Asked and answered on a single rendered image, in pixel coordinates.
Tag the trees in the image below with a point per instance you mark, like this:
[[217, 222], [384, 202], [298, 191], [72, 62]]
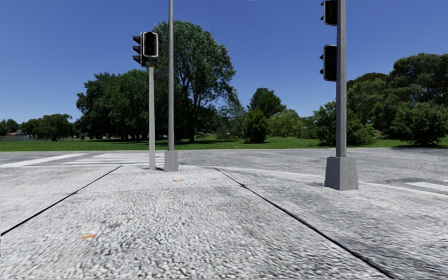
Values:
[[196, 87]]

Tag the traffic light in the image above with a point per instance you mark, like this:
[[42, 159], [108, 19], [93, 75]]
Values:
[[152, 122], [341, 105]]

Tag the sign on a post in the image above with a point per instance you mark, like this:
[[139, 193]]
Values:
[[170, 105]]

